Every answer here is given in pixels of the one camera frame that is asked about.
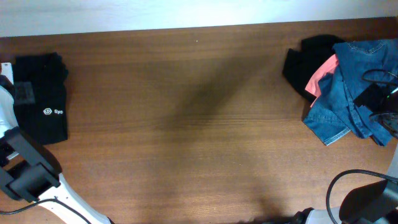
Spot black t-shirt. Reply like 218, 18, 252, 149
12, 52, 68, 145

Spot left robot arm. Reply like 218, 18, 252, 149
1, 75, 112, 224

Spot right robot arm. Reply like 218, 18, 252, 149
182, 93, 396, 223

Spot pink paper tag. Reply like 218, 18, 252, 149
305, 54, 339, 106

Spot blue denim jeans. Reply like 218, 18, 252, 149
303, 39, 397, 146

